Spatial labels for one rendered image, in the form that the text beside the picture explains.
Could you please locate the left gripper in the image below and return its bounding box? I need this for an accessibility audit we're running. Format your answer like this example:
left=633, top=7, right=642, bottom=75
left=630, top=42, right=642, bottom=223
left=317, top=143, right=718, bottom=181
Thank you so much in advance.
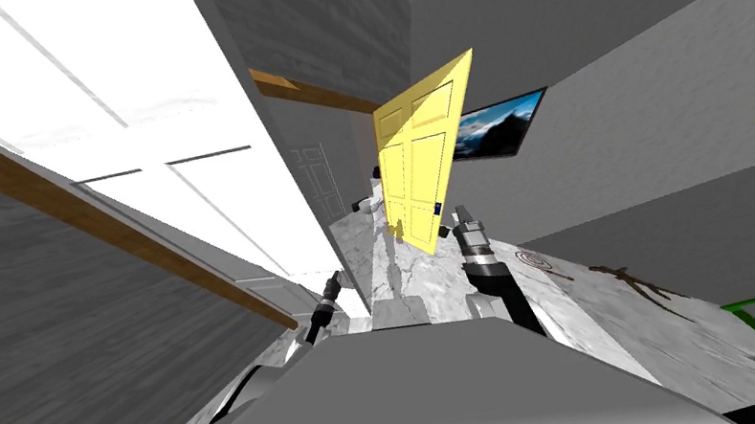
left=317, top=268, right=352, bottom=310

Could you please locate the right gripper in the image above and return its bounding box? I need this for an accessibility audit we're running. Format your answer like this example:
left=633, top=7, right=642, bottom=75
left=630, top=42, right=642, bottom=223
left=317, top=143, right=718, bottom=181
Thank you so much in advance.
left=448, top=200, right=492, bottom=254

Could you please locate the yellow panel door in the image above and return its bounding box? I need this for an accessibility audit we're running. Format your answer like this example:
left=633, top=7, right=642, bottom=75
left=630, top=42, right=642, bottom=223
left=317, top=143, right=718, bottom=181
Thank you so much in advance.
left=359, top=47, right=508, bottom=264

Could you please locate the grey panel door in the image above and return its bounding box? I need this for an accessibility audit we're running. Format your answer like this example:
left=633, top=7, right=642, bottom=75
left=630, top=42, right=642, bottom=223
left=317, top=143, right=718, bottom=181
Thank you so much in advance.
left=287, top=139, right=351, bottom=231

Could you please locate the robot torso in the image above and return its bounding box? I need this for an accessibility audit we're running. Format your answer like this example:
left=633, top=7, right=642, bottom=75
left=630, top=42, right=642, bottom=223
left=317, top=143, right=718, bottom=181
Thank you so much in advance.
left=120, top=241, right=744, bottom=424

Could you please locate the white panel door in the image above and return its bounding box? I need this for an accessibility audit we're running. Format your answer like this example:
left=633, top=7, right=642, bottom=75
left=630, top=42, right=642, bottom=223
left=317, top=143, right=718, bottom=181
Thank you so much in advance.
left=0, top=0, right=375, bottom=383

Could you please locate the mountain landscape wall picture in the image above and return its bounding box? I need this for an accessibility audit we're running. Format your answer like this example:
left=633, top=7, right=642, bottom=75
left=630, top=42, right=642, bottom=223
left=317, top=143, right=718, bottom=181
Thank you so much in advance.
left=442, top=85, right=561, bottom=168

